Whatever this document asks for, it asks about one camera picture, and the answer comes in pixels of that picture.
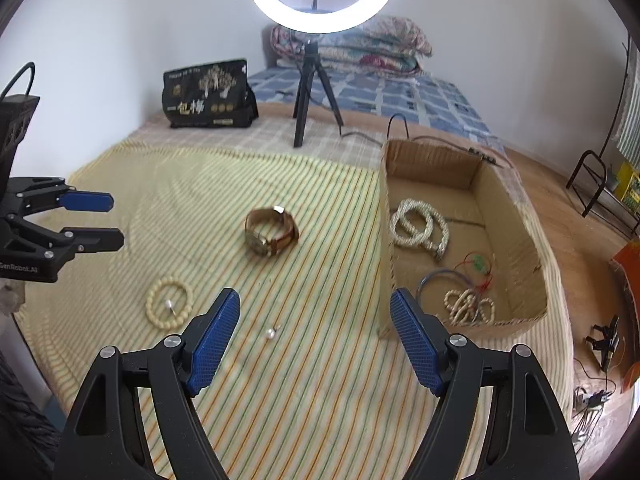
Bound open cardboard box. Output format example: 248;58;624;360
378;140;549;339

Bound white pearl rope necklace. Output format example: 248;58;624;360
388;198;452;262

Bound black device on floor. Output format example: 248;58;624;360
585;314;620;373

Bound folded floral quilt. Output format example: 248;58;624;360
270;14;433;78

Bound white ring light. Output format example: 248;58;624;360
253;0;390;34

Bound beige plaid blanket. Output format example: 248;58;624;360
119;102;542;241

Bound black power cable with remote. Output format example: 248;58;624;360
339;112;511;168

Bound small pearl strand necklace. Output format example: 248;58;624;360
442;287;497;325

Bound black snack bag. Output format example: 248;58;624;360
162;58;259;129

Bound brown leather wristwatch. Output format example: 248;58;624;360
244;206;299;257

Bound black clothes rack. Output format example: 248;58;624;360
565;39;639;238

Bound yellow box on rack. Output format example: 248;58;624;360
614;162;640;214

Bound dark blue thin bangle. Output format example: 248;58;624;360
415;268;476;311

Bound blue patterned bed sheet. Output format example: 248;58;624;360
248;66;504;154

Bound cream bead bracelet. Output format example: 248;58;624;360
144;275;194;332

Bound yellow striped cloth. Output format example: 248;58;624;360
16;141;570;479

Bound green jade pendant red cord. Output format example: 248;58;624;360
451;250;497;296

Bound cables and power strip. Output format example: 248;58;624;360
569;358;622;461

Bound striped hanging cloth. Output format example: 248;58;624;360
615;42;639;168

